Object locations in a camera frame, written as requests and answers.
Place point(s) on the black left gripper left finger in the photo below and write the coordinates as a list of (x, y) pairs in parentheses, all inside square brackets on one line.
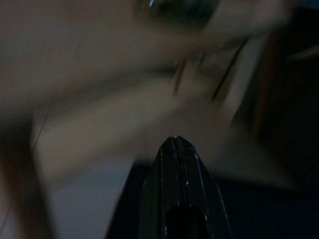
[(159, 194)]

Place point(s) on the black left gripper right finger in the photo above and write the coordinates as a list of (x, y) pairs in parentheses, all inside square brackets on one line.
[(199, 186)]

